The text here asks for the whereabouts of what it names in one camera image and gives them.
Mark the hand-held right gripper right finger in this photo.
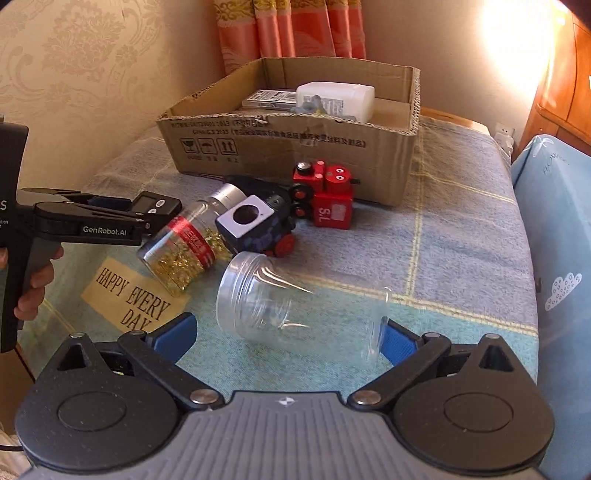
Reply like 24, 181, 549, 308
346, 318, 527, 413

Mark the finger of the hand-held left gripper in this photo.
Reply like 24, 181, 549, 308
20, 186, 136, 209
33, 198, 156, 230

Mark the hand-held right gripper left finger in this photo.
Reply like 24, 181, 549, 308
44, 312, 226, 413

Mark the small black digital timer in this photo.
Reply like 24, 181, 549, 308
134, 193, 184, 218

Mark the glass bottle with gold contents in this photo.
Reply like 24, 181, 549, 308
137, 183, 248, 296

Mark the clear plastic jar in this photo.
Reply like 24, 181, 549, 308
215, 251, 393, 363

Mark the dark blue toy train car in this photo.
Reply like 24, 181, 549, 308
215, 194, 297, 258

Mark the red toy train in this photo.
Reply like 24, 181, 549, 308
291, 160, 360, 230

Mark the brown cardboard box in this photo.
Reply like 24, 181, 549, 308
156, 56, 422, 209

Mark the clear labelled card pack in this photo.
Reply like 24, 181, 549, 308
239, 89, 297, 112

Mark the grey mouse toy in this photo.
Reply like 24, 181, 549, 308
290, 94, 357, 122

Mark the white plastic bottle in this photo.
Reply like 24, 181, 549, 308
295, 82, 376, 123

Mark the person's left hand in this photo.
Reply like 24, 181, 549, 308
0, 244, 64, 322

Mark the light blue flowered bedsheet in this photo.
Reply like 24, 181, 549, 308
510, 134, 591, 480

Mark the pink patterned curtain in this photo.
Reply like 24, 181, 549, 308
212, 0, 368, 75

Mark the wooden bed headboard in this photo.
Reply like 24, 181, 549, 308
515, 18, 591, 158

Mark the white wall outlet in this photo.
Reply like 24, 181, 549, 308
493, 121, 516, 149

